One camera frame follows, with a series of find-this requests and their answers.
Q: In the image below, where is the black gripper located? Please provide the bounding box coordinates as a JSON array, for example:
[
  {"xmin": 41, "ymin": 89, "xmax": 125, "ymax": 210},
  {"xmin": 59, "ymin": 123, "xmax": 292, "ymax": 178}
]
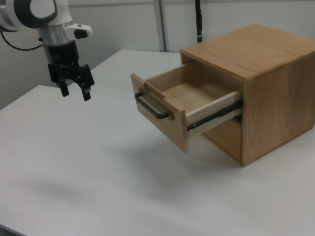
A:
[{"xmin": 46, "ymin": 41, "xmax": 95, "ymax": 101}]

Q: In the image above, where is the wooden drawer with handle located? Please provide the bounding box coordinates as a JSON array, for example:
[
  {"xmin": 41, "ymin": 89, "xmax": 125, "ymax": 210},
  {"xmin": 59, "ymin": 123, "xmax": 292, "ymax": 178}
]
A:
[{"xmin": 130, "ymin": 61, "xmax": 243, "ymax": 153}]

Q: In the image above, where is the wooden two-drawer cabinet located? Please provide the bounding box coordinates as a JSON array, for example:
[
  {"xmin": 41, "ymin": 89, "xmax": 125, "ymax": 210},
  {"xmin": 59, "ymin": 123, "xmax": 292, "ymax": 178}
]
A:
[{"xmin": 180, "ymin": 23, "xmax": 315, "ymax": 166}]

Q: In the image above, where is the black metal drawer handle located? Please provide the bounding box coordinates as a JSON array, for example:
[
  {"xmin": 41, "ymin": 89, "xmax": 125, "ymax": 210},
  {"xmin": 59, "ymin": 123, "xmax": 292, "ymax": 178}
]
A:
[{"xmin": 134, "ymin": 91, "xmax": 172, "ymax": 120}]

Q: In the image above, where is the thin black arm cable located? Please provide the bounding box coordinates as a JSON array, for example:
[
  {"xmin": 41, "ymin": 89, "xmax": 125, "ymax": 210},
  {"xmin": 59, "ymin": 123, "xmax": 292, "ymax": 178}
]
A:
[{"xmin": 0, "ymin": 30, "xmax": 45, "ymax": 52}]

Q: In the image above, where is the grey partition frame post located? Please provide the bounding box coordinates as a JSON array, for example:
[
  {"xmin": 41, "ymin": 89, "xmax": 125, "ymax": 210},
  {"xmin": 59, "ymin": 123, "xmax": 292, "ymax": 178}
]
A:
[{"xmin": 154, "ymin": 0, "xmax": 171, "ymax": 53}]

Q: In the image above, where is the black metal drawer slide rail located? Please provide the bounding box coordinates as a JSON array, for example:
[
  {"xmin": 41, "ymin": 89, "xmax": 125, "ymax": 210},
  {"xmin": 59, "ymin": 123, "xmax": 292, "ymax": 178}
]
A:
[{"xmin": 187, "ymin": 101, "xmax": 242, "ymax": 131}]

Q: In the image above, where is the black pole with cable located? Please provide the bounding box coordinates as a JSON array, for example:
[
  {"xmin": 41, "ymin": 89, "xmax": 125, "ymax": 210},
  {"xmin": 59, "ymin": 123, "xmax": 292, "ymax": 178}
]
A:
[{"xmin": 194, "ymin": 0, "xmax": 205, "ymax": 43}]

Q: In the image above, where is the wooden drawer without handle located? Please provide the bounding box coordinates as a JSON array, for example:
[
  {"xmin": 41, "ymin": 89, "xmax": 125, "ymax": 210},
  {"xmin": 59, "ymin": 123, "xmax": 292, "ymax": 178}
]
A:
[{"xmin": 201, "ymin": 117, "xmax": 243, "ymax": 164}]

